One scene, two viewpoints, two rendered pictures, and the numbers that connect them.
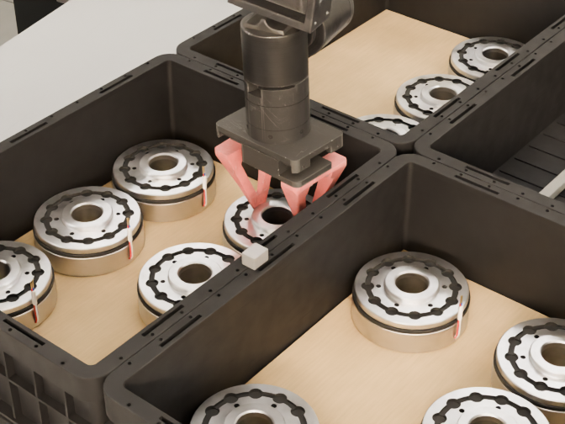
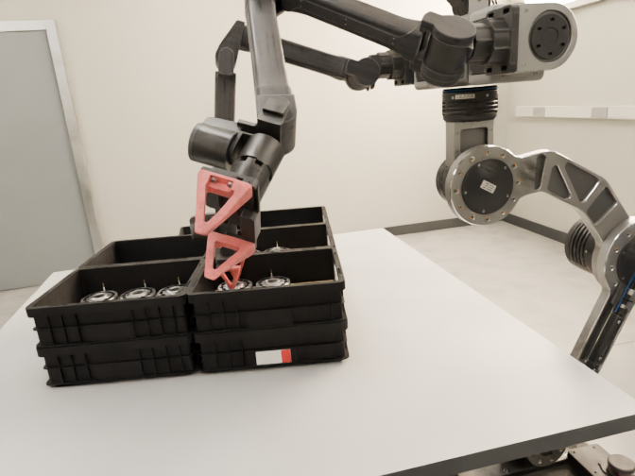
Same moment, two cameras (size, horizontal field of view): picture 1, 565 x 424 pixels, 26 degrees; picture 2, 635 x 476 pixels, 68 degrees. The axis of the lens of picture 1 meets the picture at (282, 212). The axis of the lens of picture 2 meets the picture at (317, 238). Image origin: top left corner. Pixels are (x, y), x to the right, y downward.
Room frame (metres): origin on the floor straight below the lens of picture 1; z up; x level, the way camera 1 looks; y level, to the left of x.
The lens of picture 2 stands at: (1.58, 1.17, 1.37)
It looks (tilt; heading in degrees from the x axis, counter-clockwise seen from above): 16 degrees down; 230
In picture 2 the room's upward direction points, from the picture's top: 4 degrees counter-clockwise
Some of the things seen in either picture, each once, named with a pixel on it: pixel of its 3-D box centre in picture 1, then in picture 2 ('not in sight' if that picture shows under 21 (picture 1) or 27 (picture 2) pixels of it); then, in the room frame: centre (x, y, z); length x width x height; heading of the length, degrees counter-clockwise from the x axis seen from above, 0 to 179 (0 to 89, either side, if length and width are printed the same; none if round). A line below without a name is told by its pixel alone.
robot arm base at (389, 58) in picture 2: not in sight; (390, 64); (0.45, 0.22, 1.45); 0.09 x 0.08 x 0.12; 61
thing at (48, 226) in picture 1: (87, 219); not in sight; (0.93, 0.18, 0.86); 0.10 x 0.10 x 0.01
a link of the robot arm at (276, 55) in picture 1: (277, 45); (224, 227); (0.94, 0.00, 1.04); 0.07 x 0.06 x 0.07; 151
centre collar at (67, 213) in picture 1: (87, 214); not in sight; (0.93, 0.18, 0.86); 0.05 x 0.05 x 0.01
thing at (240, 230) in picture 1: (277, 221); (234, 286); (0.93, 0.00, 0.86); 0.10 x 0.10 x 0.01
